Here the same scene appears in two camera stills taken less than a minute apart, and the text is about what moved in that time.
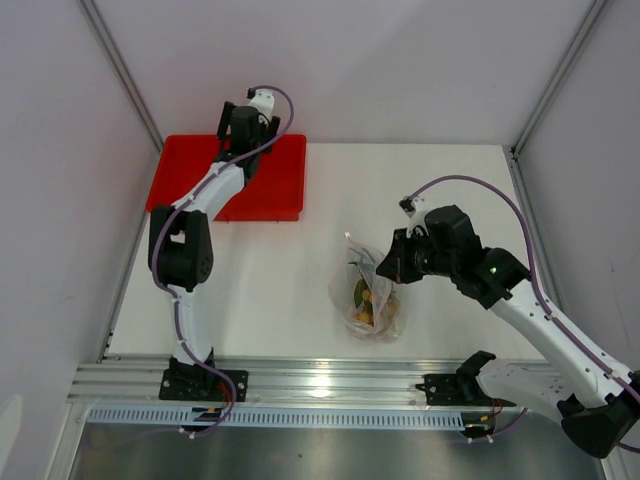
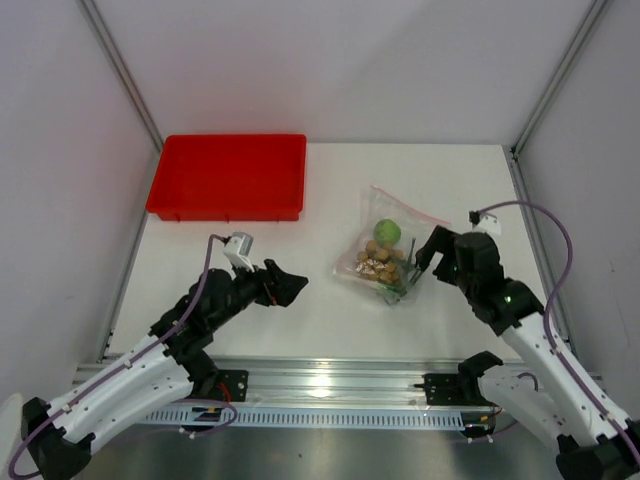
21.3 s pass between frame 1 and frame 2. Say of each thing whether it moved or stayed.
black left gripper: stayed
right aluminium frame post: stayed
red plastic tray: stayed
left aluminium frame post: stayed
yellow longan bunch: moved
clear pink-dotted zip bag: moved
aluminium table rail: stayed
